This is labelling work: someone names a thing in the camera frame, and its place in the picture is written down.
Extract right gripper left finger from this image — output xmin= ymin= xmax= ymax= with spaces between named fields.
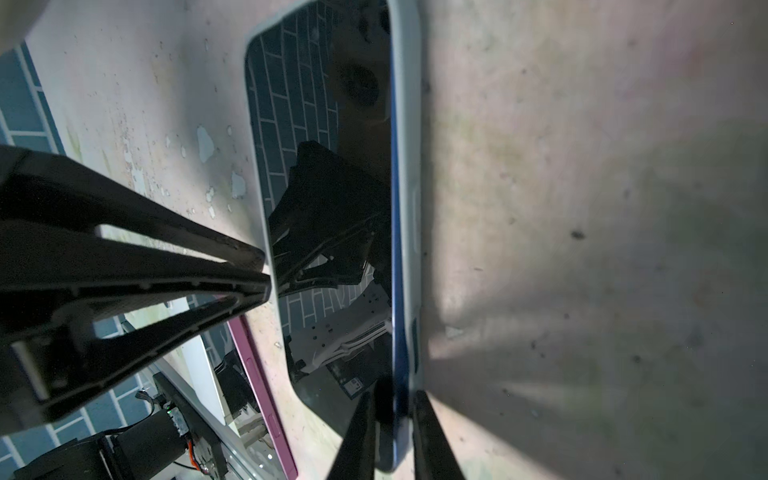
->
xmin=327 ymin=383 xmax=384 ymax=480

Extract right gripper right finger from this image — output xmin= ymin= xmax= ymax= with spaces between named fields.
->
xmin=412 ymin=390 xmax=465 ymax=480

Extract blue phone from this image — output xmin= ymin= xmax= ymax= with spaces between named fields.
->
xmin=244 ymin=1 xmax=400 ymax=478

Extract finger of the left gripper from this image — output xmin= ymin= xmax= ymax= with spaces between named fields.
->
xmin=1 ymin=220 xmax=271 ymax=434
xmin=1 ymin=145 xmax=265 ymax=270

